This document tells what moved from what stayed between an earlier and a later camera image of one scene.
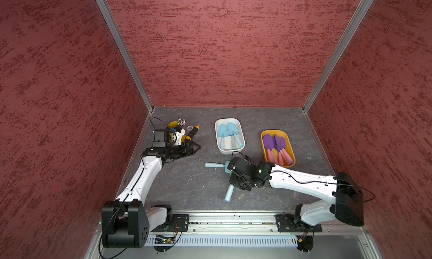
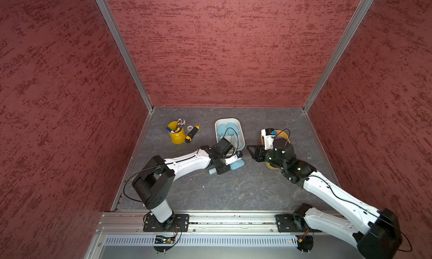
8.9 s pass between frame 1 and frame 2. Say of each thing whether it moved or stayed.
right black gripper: moved
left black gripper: moved
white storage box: stayed
